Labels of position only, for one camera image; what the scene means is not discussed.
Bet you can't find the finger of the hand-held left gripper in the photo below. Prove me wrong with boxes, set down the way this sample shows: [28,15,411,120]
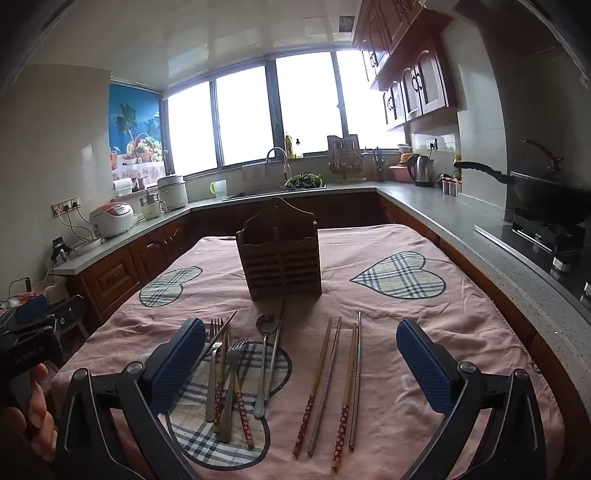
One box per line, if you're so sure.
[14,294,51,324]
[46,295,87,333]

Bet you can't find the gas stove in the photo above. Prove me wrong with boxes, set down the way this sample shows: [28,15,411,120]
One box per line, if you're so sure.
[475,208,591,296]

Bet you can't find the blue beach poster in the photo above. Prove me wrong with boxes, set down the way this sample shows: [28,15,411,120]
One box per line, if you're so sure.
[109,83,166,183]

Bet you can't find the small white pot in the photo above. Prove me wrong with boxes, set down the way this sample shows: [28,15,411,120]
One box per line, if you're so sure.
[140,193,168,220]

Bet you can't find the person's left hand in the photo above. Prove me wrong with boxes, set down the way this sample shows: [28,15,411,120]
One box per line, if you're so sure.
[0,362,58,480]

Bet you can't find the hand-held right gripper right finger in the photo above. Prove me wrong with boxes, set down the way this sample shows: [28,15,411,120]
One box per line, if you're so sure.
[396,318,548,480]

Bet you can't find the wooden upper cabinets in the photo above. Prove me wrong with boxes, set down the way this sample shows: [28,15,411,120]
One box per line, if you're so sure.
[352,0,460,132]

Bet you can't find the kitchen sink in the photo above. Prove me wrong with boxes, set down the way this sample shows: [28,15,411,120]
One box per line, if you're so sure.
[222,182,328,200]

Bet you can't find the wall socket strip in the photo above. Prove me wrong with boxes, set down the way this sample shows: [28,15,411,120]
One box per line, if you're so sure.
[52,196,81,217]

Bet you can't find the black wok with lid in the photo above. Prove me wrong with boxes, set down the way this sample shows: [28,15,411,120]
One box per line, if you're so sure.
[453,138,591,227]

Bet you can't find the short steel fork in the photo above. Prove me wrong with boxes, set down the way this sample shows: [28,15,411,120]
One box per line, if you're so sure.
[218,338,250,443]

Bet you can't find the steel spoon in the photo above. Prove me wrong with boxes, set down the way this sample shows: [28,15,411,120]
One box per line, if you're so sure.
[253,314,278,418]

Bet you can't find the kitchen window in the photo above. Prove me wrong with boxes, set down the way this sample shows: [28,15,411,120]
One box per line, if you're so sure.
[161,48,409,178]

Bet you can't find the green leafy vegetables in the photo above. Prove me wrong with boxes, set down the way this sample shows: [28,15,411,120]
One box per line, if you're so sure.
[283,172,324,191]

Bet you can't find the small black device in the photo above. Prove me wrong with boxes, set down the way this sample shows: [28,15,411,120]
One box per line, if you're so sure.
[50,236,72,265]

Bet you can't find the steel sink faucet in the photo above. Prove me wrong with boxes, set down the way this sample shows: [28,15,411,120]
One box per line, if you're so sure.
[265,147,290,182]

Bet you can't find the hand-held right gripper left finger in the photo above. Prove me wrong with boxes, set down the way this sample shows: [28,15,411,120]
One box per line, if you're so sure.
[55,318,208,480]

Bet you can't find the steel electric kettle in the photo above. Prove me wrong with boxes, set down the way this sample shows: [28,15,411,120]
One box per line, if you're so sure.
[406,154,435,188]

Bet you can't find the wooden utensil holder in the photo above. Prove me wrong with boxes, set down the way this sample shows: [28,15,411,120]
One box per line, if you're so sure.
[236,197,323,302]

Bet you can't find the pink tablecloth with plaid hearts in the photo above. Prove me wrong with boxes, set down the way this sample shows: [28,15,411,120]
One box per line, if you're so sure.
[50,224,566,480]

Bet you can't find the dish drying rack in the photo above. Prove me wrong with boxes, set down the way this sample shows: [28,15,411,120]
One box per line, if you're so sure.
[327,134,368,182]

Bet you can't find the red and white rice cooker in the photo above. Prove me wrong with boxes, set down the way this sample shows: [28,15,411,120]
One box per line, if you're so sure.
[89,201,138,239]

